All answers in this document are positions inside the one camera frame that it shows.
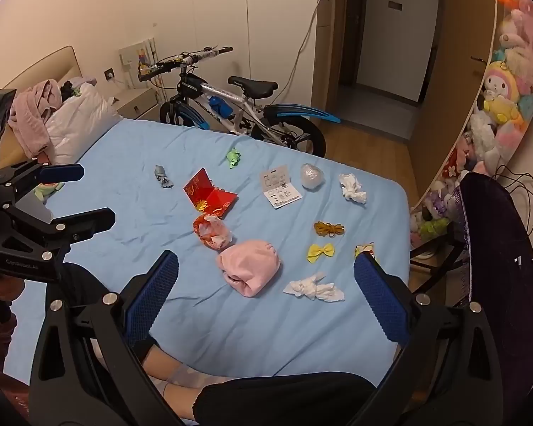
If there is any black bicycle frame bag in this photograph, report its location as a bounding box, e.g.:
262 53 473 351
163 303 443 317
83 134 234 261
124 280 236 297
178 77 207 96

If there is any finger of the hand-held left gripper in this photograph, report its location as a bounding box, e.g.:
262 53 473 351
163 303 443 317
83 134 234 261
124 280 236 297
0 162 85 205
9 207 116 259

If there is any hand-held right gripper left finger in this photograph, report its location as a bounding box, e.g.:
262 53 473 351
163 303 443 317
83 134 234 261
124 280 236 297
29 251 192 426

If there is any green orange soft toy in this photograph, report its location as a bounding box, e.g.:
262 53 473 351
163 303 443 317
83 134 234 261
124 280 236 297
33 181 66 205

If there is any mauve fleece robe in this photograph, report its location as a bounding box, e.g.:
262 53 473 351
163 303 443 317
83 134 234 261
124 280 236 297
8 79 63 158

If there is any person's left hand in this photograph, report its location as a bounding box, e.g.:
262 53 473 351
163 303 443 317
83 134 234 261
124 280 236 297
0 276 24 320

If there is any pile of plush toys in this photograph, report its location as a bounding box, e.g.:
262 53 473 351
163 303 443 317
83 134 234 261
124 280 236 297
411 0 533 249

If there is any beige padded headboard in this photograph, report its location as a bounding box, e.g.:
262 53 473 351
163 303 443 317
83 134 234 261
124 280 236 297
2 45 81 94

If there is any white and blue bicycle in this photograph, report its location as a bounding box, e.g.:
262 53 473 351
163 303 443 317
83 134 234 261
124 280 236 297
138 45 342 158

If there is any white board with lion sticker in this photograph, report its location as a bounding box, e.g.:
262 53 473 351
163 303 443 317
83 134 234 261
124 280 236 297
118 39 156 89

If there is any pink knit hat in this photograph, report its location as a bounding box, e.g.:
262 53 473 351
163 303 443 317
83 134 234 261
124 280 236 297
217 240 284 298

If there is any white tissue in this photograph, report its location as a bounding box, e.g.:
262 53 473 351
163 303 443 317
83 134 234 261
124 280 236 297
283 272 345 302
339 173 368 205

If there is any bunch of brown rubber bands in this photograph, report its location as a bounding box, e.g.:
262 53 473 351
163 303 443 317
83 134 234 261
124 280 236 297
313 220 346 238

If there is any wooden door frame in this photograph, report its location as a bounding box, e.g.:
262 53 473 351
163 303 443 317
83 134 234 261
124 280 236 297
311 0 367 107

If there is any ball of clear plastic wrap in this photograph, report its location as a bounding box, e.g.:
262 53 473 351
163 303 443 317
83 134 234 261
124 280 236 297
300 163 325 191

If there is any dark cloth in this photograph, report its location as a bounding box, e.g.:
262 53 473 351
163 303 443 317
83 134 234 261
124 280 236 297
60 76 97 98

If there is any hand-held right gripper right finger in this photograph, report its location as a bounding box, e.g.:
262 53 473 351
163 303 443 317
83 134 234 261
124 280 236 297
338 253 505 426

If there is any blue water bottle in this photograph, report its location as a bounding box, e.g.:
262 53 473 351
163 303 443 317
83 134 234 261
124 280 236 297
206 95 232 118

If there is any white printed leaflet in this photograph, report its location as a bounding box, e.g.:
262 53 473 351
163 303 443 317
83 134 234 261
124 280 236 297
260 165 303 209

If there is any white pillow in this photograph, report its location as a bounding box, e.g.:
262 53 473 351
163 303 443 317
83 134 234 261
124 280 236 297
44 82 124 166

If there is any person's right leg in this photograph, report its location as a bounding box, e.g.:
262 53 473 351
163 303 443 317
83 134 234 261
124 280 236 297
193 372 378 426

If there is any beige nightstand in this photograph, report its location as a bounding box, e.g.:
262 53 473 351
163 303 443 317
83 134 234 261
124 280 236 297
115 88 163 121

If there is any dark cloth covered chair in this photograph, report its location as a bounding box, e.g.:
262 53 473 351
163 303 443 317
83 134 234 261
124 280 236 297
455 172 533 378

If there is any black cable bundle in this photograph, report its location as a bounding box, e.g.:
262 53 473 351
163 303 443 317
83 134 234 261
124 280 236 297
493 164 533 271

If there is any yellow bow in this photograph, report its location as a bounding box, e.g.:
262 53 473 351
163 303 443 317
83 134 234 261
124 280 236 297
307 242 336 263

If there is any red and gold envelope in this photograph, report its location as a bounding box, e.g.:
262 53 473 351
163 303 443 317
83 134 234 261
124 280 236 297
183 168 239 218

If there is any grey wrapper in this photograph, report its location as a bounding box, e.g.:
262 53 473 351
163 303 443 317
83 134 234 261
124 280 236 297
154 164 175 189

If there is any orange and white plastic wrapper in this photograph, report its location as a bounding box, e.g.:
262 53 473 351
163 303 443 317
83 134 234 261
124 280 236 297
192 213 232 251

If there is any white hanging cable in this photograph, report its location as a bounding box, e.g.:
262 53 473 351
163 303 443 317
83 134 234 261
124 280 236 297
286 0 323 87

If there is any wooden door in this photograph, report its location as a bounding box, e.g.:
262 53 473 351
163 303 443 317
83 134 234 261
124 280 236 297
411 0 496 198

